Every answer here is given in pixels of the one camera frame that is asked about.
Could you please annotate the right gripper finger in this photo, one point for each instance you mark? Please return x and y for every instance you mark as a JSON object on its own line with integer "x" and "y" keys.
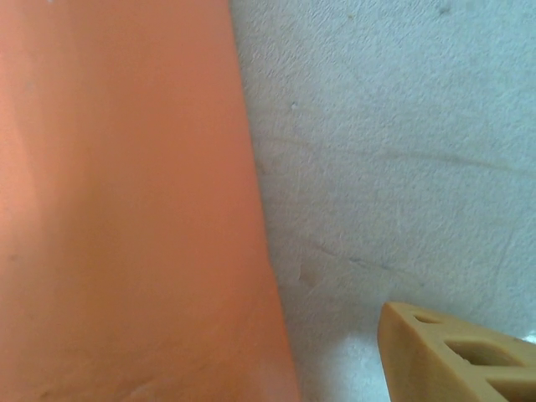
{"x": 419, "y": 360}

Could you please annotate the orange wrapping paper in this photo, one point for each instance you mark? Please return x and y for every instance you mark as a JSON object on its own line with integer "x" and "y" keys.
{"x": 125, "y": 209}

